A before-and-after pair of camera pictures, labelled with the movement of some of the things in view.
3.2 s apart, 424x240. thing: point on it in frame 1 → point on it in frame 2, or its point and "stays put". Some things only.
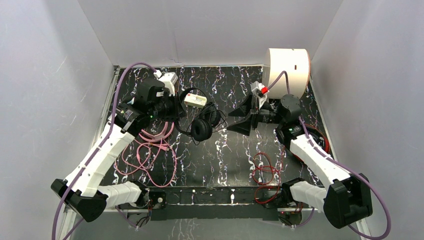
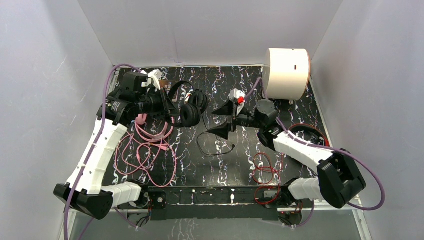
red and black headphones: [319, 137] stays put
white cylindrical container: [295, 62] stays put
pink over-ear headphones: [159, 135] stays put
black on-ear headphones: [208, 117] → [190, 113]
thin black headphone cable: [210, 110] → [234, 145]
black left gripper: [174, 108] stays put
